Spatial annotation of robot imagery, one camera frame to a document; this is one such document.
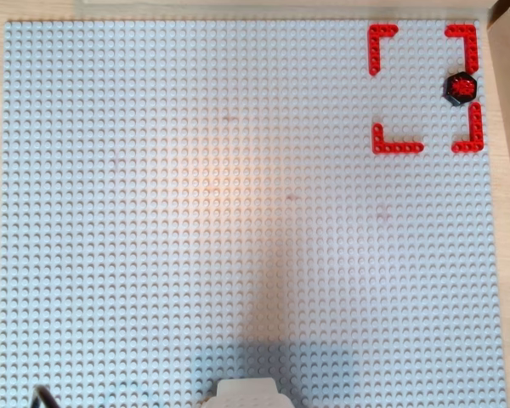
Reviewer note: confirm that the grey Lego baseplate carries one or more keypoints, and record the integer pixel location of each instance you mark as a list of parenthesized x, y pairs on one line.
[(153, 276)]

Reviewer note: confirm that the red L-shaped Lego beam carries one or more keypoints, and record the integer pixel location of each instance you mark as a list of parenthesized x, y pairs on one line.
[(476, 127), (375, 51), (397, 147), (472, 47)]

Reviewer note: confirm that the beige cardboard panel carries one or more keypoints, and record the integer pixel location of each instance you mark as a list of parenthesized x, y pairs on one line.
[(280, 1)]

